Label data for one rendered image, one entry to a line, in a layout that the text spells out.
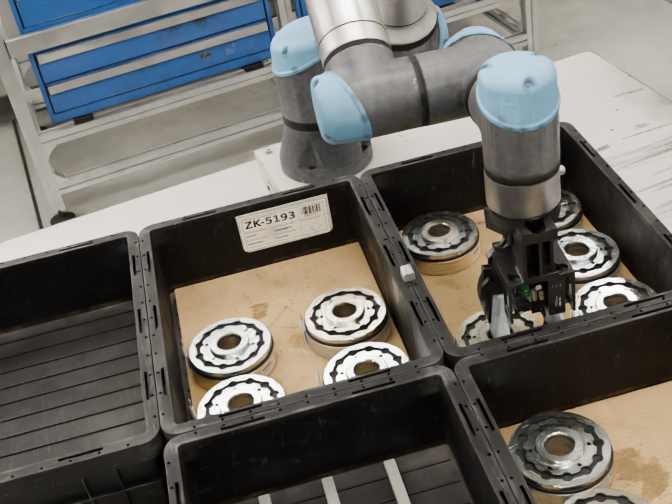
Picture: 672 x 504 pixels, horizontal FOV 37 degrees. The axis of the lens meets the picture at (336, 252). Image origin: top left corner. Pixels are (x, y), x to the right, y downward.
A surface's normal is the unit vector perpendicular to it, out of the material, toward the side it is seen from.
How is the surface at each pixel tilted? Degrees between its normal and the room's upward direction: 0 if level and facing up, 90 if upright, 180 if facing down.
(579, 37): 0
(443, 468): 0
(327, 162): 72
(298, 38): 7
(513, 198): 89
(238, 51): 90
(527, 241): 90
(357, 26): 32
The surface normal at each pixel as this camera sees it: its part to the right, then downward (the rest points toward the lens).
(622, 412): -0.15, -0.80
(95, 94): 0.36, 0.50
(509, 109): -0.36, 0.55
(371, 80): -0.02, -0.39
